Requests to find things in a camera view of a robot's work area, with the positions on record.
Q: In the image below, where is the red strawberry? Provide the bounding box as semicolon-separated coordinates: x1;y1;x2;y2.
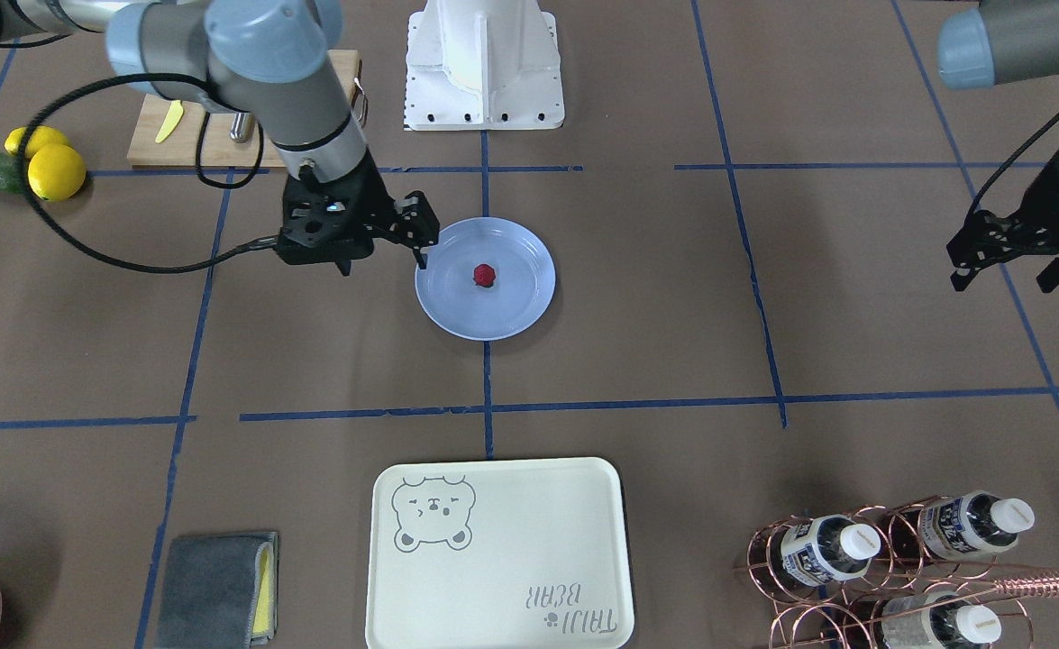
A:
472;263;498;290

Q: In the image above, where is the yellow lemon large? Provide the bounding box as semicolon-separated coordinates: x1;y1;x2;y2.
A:
26;143;87;202

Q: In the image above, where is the bottle white cap lower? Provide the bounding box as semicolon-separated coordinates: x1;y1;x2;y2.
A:
874;590;1003;648

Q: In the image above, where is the yellow lemon small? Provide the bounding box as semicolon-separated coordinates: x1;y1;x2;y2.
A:
5;126;71;159

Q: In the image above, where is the yellow plastic knife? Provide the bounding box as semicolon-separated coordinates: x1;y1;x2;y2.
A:
154;100;186;144

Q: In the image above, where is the grey yellow folded cloth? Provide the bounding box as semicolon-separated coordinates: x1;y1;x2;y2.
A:
154;530;280;648

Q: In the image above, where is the bamboo cutting board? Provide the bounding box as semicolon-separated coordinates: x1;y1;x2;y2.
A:
128;50;367;169

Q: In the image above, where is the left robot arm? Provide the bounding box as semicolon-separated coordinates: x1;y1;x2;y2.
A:
936;1;1059;293

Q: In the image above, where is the steel muddler black cap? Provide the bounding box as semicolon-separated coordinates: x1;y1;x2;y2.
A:
228;114;254;144

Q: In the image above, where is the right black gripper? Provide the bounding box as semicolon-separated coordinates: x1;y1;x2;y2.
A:
274;152;439;277

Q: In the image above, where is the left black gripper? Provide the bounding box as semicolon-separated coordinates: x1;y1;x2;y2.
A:
946;152;1059;293

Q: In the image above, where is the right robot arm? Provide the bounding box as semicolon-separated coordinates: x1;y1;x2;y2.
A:
0;1;439;275

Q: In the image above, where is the bottle white cap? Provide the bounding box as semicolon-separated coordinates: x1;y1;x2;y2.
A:
874;590;1003;648
916;490;1036;562
773;515;882;588

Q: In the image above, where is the copper wire bottle rack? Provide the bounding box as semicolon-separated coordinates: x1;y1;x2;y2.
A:
735;494;1059;648

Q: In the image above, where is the cream bear tray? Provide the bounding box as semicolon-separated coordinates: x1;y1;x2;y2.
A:
365;457;635;648

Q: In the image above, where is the blue plate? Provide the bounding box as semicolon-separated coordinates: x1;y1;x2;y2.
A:
415;216;557;342

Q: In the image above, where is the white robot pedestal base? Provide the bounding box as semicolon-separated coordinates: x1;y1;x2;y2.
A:
403;1;566;132

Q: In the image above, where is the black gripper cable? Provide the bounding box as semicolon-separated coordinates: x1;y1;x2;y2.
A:
963;70;1059;235

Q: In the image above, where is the right arm gripper cable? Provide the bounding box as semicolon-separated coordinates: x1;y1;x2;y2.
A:
15;74;283;275

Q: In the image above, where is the green avocado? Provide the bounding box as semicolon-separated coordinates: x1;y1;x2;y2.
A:
0;151;32;196

